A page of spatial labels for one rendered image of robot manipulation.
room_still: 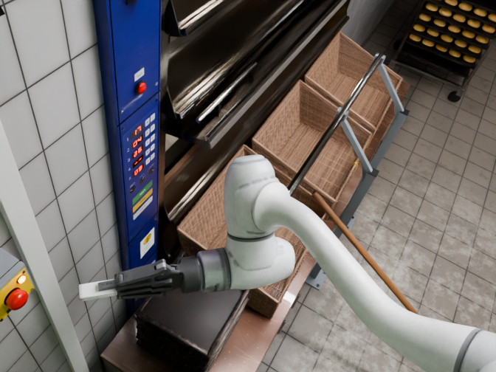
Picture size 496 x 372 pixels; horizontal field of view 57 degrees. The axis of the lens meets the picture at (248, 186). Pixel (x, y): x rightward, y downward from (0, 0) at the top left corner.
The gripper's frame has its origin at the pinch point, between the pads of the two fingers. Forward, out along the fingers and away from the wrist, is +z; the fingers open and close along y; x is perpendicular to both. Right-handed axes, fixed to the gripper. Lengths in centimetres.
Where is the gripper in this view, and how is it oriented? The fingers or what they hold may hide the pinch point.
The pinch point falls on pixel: (98, 289)
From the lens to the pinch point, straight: 98.3
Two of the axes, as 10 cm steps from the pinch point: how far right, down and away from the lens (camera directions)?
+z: -9.5, 1.1, -2.9
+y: -1.6, 6.2, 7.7
